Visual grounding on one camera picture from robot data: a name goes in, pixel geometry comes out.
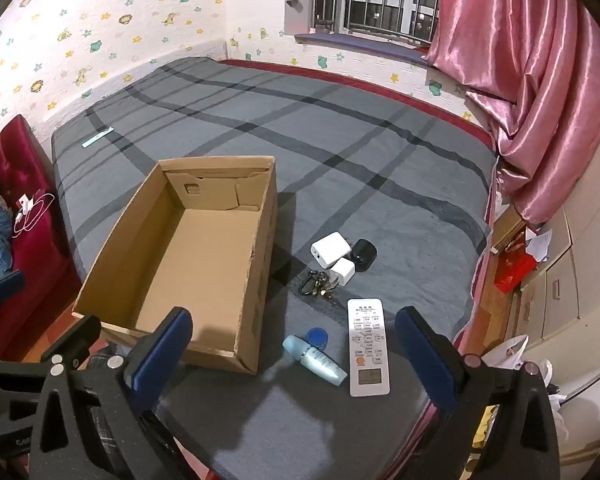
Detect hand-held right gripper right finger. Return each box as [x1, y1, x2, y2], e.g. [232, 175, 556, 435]
[395, 306, 563, 480]

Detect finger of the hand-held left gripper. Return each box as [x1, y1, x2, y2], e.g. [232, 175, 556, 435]
[0, 269, 27, 311]
[40, 315, 102, 363]

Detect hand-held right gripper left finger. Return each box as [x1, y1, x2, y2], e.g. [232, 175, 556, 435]
[30, 306, 196, 480]

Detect white remote control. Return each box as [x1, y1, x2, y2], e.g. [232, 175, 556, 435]
[347, 298, 391, 398]

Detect light blue lotion bottle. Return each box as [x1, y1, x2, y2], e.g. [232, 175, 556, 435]
[282, 335, 348, 387]

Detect small white charger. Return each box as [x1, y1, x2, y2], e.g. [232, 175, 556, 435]
[328, 257, 359, 288]

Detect black glossy plastic case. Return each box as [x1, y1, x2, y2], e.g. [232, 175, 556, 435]
[351, 238, 378, 273]

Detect brown cardboard box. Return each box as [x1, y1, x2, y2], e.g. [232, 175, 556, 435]
[71, 156, 279, 376]

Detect metal keychain with keys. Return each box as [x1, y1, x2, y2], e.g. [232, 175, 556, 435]
[298, 269, 341, 301]

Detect large white charger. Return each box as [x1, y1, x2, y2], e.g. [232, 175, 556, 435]
[310, 231, 352, 268]

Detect red sofa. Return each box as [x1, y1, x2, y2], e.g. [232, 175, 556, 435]
[0, 114, 88, 361]

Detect yellow plastic bag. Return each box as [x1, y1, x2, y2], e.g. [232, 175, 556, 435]
[472, 405, 497, 450]

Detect red paper bag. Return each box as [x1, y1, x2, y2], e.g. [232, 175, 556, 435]
[494, 252, 538, 293]

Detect white papers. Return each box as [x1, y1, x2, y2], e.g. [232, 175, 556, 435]
[522, 227, 553, 263]

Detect beige wooden cabinet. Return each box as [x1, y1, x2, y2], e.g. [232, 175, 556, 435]
[510, 195, 600, 411]

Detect light green ruler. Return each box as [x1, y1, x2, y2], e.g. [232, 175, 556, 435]
[81, 128, 115, 149]

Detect pink satin curtain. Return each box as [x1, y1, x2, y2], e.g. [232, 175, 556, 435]
[424, 0, 600, 226]

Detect purple window sill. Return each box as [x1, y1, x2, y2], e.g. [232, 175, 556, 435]
[294, 30, 433, 61]

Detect white charger with cable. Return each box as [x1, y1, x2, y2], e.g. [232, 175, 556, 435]
[12, 189, 56, 237]

